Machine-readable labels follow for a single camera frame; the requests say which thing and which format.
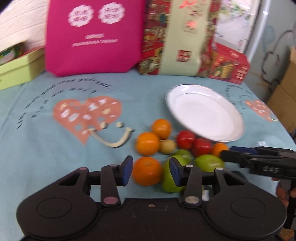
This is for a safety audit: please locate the small orange tangerine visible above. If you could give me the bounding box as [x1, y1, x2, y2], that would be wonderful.
[211, 143, 229, 158]

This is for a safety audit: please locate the red apple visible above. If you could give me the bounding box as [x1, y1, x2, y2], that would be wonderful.
[191, 138, 212, 157]
[176, 131, 196, 150]

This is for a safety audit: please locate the person's right hand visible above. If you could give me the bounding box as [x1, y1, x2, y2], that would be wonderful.
[273, 178, 296, 208]

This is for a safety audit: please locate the small green round fruit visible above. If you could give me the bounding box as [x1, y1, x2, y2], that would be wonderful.
[175, 149, 193, 163]

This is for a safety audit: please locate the tan longan fruit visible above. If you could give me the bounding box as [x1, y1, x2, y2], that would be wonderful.
[159, 139, 177, 155]

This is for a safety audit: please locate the brown cardboard box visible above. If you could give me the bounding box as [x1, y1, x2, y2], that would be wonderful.
[267, 47, 296, 133]

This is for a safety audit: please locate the white round plate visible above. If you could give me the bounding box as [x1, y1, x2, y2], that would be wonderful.
[166, 84, 246, 143]

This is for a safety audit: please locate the light blue printed tablecloth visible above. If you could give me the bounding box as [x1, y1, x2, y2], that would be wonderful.
[1, 70, 295, 240]

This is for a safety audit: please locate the red cracker box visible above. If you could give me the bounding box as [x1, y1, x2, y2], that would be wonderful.
[208, 43, 250, 84]

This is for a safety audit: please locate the red green paper gift bag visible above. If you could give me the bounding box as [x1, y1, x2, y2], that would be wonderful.
[138, 0, 221, 77]

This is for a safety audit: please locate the light green cardboard box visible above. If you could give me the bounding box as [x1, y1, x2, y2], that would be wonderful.
[0, 48, 45, 90]

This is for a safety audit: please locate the magenta fabric bag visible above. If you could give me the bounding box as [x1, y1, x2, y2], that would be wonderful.
[45, 0, 145, 77]

